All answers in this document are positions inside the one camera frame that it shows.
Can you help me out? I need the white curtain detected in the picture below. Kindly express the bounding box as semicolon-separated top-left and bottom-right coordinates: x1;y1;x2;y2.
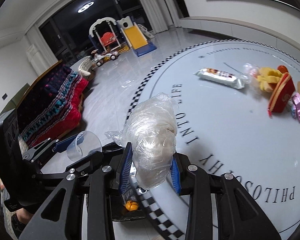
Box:
140;0;181;34

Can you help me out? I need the white snack wrapper packet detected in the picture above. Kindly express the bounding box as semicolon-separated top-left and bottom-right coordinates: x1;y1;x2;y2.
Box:
195;68;245;89

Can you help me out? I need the yellow sponge flower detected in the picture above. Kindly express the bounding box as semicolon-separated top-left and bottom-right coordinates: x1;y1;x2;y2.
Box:
256;67;282;93

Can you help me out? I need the white toy car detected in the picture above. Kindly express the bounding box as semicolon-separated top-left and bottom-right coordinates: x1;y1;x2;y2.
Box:
91;50;119;67

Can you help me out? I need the white woven basket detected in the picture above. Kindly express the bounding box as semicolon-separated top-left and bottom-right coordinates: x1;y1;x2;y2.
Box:
78;56;94;78

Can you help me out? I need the pink toy car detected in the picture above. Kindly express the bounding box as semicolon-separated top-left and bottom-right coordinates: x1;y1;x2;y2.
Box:
291;93;300;122

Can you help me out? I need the red patterned quilt pile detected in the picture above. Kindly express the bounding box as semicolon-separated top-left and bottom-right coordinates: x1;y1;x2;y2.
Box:
17;63;89;148

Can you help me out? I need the person's left hand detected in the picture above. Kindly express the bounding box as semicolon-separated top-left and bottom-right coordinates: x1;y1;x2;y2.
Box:
16;208;33;224

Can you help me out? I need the clear plastic cup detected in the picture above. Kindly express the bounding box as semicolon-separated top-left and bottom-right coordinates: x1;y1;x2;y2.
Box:
66;131;102;161

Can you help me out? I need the white floor air conditioner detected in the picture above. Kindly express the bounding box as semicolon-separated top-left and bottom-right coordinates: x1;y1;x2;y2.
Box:
26;44;51;76

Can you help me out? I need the yellow toy slide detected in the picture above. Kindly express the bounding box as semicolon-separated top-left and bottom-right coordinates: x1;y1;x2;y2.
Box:
117;16;157;57

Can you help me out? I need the clear wrap bundle white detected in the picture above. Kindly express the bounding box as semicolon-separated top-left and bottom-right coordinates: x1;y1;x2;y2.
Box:
105;93;177;190

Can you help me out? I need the green sofa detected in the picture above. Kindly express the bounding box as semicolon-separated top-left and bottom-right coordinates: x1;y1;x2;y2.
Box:
0;83;30;115

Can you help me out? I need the clear bag pink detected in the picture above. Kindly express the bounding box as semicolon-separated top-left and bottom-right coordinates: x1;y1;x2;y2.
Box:
243;63;260;90

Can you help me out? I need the black lined trash bin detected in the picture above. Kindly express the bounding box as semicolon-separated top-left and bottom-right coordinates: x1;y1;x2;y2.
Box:
110;181;146;222

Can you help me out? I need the toy swing red seat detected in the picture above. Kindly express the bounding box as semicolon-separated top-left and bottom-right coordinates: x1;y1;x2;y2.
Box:
89;17;121;54

